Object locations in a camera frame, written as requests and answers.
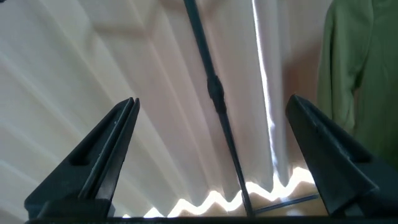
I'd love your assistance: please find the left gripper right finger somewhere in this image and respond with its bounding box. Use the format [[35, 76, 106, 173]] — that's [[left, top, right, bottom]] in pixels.
[[285, 93, 398, 217]]

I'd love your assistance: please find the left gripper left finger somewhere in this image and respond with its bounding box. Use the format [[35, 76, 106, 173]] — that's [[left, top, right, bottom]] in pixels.
[[24, 96, 141, 220]]

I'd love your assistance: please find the green printed shirt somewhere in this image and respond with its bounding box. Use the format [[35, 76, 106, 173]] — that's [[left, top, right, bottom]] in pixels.
[[317, 0, 398, 170]]

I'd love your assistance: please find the black clothes rack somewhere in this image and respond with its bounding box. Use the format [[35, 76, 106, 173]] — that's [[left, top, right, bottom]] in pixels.
[[182, 0, 320, 218]]

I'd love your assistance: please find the beige curtain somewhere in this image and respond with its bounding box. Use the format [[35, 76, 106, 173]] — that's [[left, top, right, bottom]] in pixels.
[[0, 0, 333, 218]]

